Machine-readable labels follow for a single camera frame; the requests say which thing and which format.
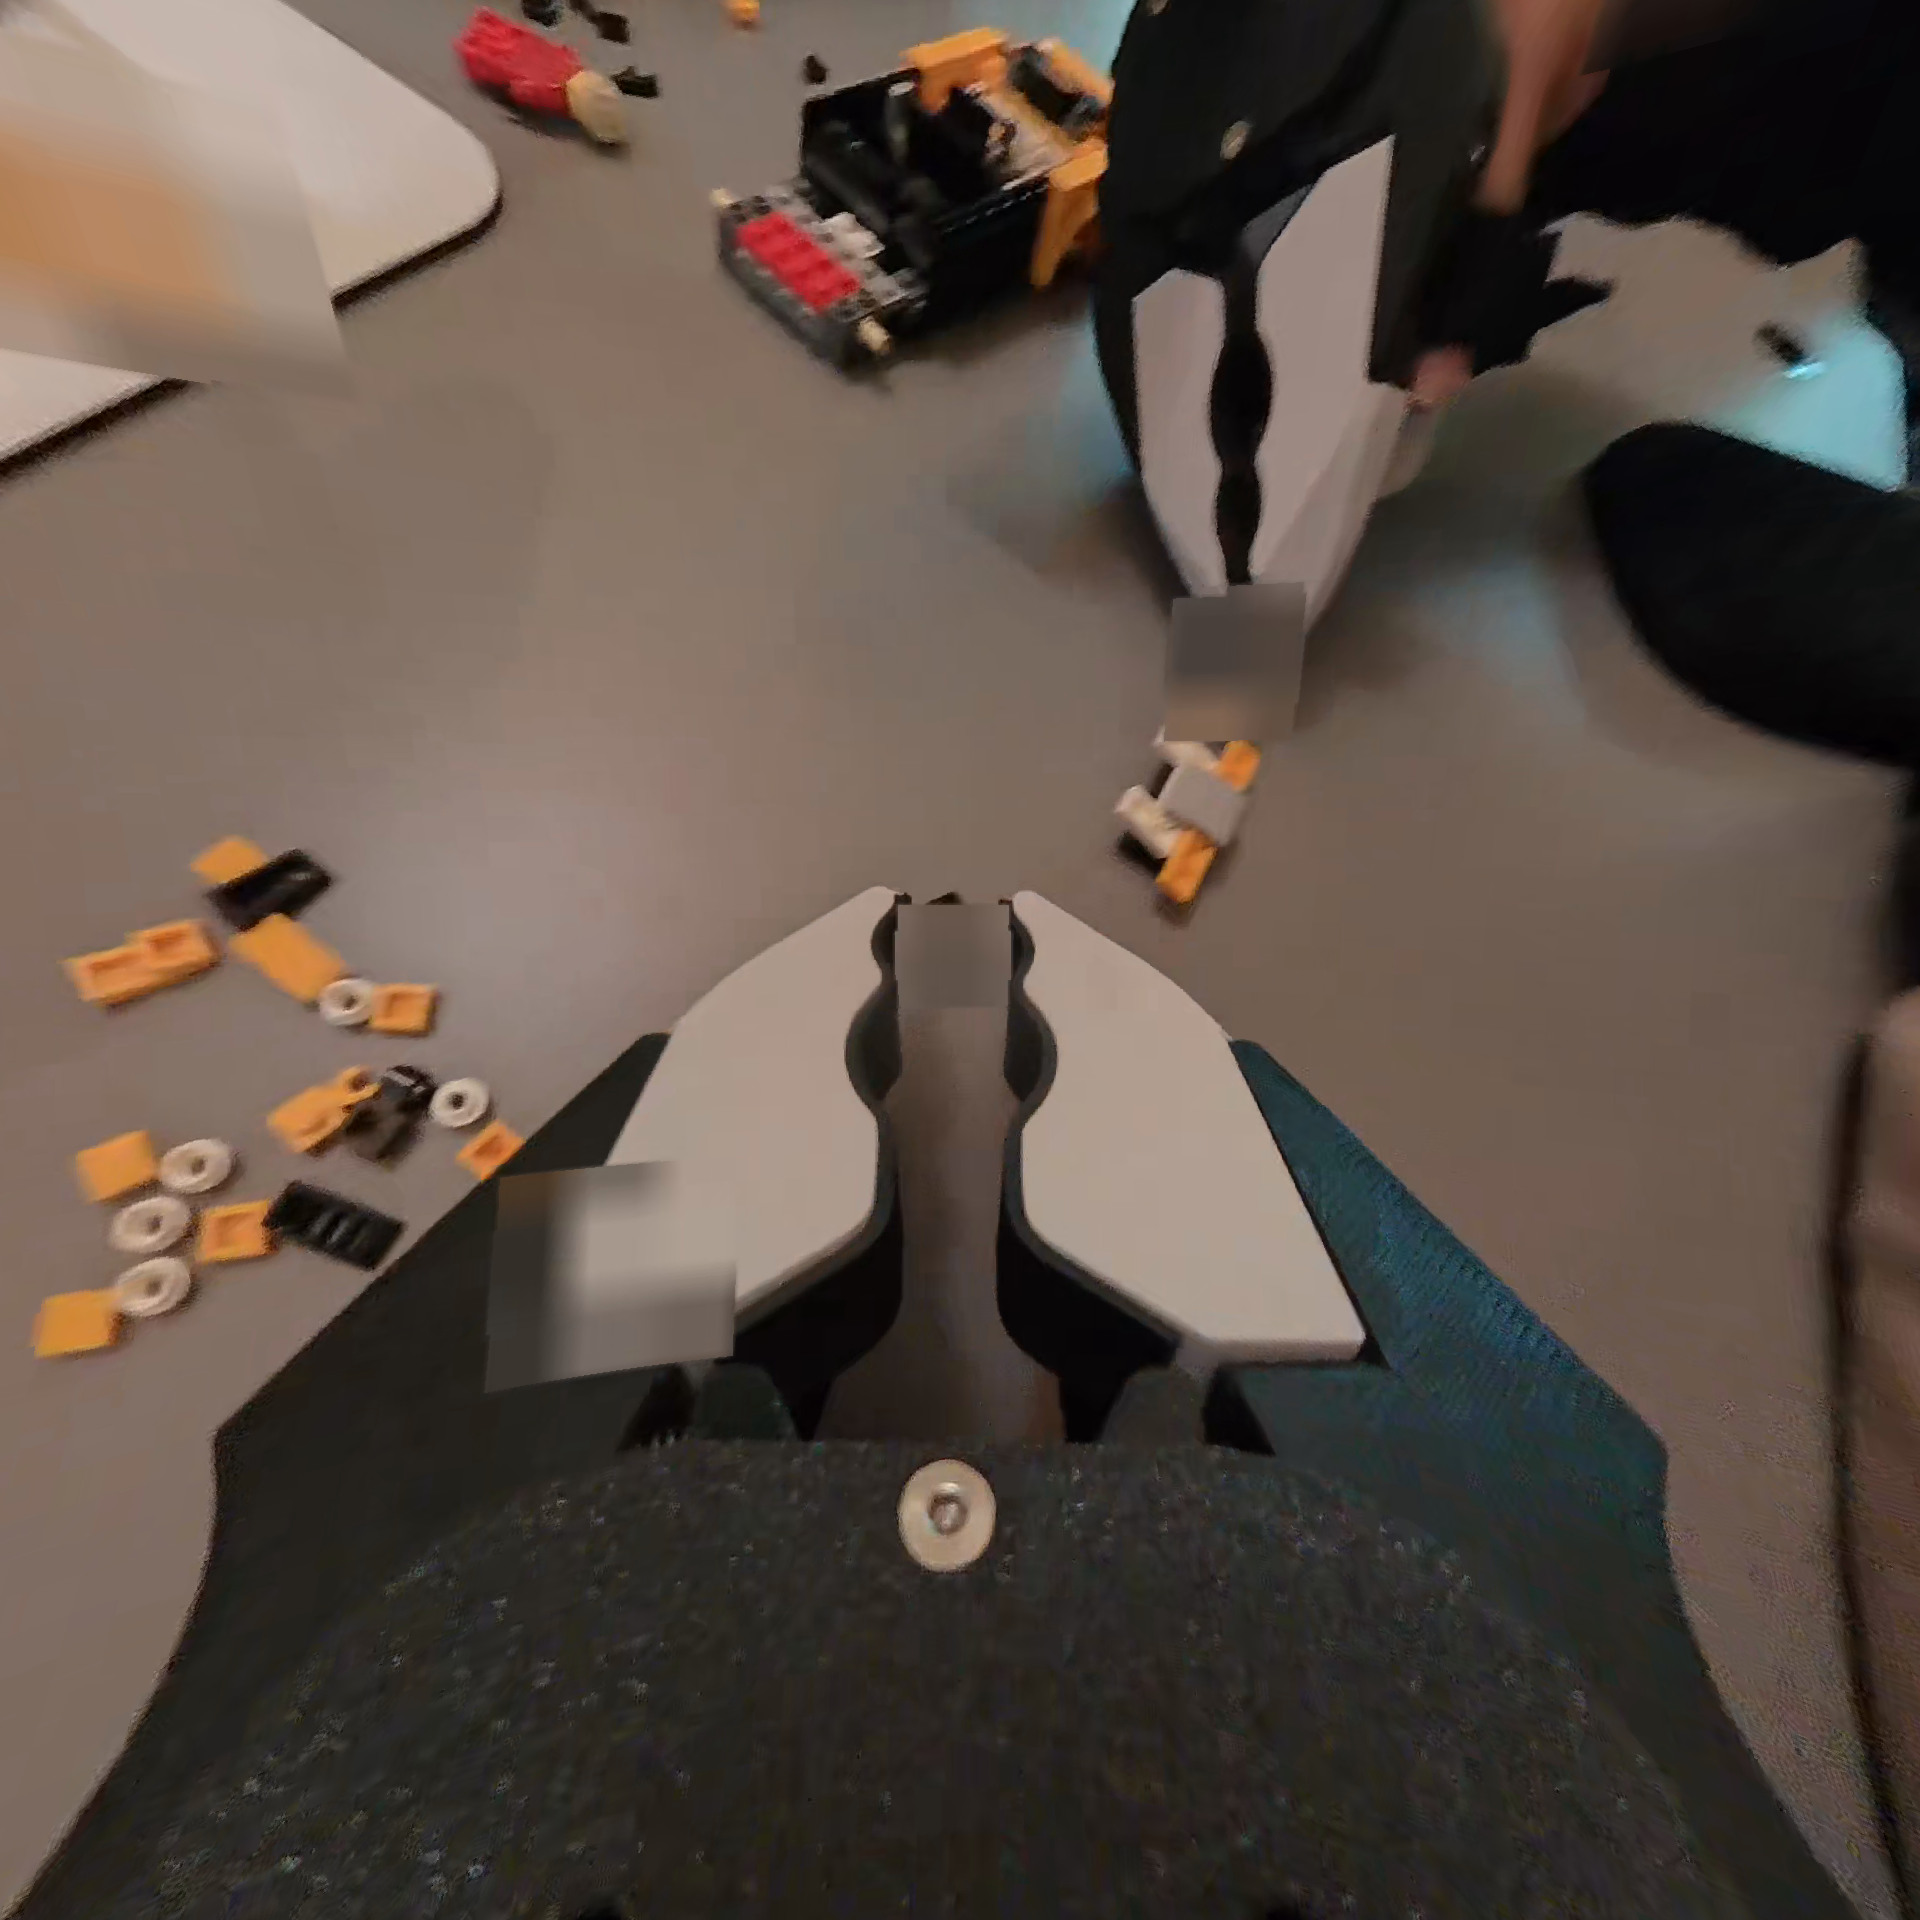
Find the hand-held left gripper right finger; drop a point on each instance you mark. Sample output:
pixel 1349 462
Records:
pixel 1171 1171

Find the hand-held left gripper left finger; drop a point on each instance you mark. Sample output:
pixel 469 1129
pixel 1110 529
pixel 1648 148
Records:
pixel 779 1111

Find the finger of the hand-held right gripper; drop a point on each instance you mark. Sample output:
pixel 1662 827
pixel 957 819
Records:
pixel 1178 405
pixel 1328 389

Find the small lego subassembly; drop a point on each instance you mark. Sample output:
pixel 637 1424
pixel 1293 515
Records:
pixel 1199 809

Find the pile of small lego pieces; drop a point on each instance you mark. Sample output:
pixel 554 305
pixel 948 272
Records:
pixel 285 960

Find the orange black lego car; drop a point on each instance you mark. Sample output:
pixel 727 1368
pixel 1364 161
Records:
pixel 930 195

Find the long black lego piece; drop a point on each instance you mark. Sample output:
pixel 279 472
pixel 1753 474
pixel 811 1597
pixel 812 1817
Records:
pixel 601 19

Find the red and tan lego figure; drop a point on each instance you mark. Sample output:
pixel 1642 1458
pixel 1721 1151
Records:
pixel 519 60

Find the person's right hand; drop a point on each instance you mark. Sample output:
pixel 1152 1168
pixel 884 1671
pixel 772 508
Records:
pixel 1526 120

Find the beige sweatshirt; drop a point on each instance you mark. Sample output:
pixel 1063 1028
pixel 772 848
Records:
pixel 1887 1350

